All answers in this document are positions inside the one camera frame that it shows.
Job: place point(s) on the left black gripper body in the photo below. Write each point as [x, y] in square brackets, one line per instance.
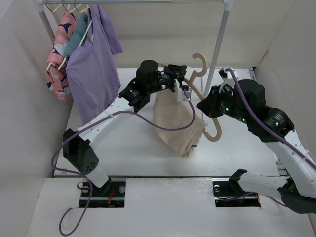
[166, 80]

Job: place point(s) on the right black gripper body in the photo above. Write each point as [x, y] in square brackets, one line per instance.
[220, 103]

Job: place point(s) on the beige trousers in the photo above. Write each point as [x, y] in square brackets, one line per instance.
[170, 113]

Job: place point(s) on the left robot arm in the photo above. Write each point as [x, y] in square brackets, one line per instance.
[80, 145]

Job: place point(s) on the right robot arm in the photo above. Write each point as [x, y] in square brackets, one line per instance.
[246, 103]

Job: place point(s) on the purple t-shirt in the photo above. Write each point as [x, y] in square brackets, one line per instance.
[91, 69]

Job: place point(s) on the metal clothes rack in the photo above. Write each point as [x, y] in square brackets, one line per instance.
[228, 5]

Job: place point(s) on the teal garment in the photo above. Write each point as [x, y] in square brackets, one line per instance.
[77, 35]

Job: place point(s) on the pink patterned garment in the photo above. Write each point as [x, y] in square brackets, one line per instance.
[56, 79]

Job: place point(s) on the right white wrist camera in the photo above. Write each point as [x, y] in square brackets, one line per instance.
[228, 81]

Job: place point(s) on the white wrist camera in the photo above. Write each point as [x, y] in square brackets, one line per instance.
[228, 81]
[183, 91]

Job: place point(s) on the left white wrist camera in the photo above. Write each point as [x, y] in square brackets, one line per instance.
[183, 91]

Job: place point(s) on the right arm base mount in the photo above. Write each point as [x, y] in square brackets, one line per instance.
[227, 197]

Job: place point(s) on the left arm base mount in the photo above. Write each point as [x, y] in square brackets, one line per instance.
[113, 198]

